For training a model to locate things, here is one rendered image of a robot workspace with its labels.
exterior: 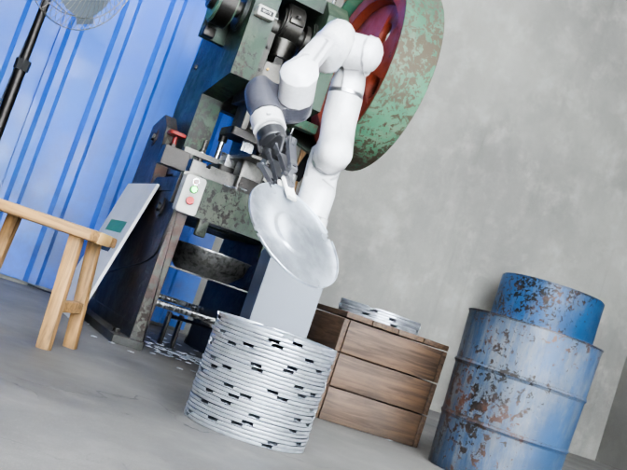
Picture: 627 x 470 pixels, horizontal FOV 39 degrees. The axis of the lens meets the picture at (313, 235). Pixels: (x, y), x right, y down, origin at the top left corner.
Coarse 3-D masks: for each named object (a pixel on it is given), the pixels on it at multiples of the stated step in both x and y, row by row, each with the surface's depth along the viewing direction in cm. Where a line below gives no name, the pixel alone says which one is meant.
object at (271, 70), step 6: (264, 66) 341; (270, 66) 342; (276, 66) 343; (264, 72) 341; (270, 72) 342; (276, 72) 343; (270, 78) 342; (276, 78) 343; (240, 108) 346; (246, 108) 339; (240, 114) 344; (246, 114) 339; (234, 120) 348; (240, 120) 341; (246, 120) 339; (240, 126) 339; (246, 126) 339; (252, 132) 340
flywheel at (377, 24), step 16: (368, 0) 378; (384, 0) 365; (400, 0) 348; (352, 16) 388; (368, 16) 380; (384, 16) 366; (400, 16) 343; (368, 32) 376; (384, 32) 364; (400, 32) 338; (384, 48) 355; (384, 64) 350; (368, 80) 359; (368, 96) 356; (320, 112) 386
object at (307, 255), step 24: (264, 192) 210; (264, 216) 203; (288, 216) 210; (312, 216) 220; (264, 240) 198; (288, 240) 204; (312, 240) 213; (288, 264) 200; (312, 264) 207; (336, 264) 216
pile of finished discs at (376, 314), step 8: (344, 304) 301; (352, 304) 298; (360, 304) 296; (352, 312) 297; (360, 312) 295; (368, 312) 294; (376, 312) 293; (384, 312) 293; (376, 320) 293; (384, 320) 293; (392, 320) 303; (400, 320) 294; (408, 320) 296; (400, 328) 294; (408, 328) 296; (416, 328) 300
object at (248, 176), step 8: (240, 160) 333; (248, 160) 329; (256, 160) 323; (240, 168) 330; (248, 168) 330; (256, 168) 331; (240, 176) 329; (248, 176) 330; (256, 176) 332; (240, 184) 328; (248, 184) 331; (256, 184) 332; (248, 192) 331
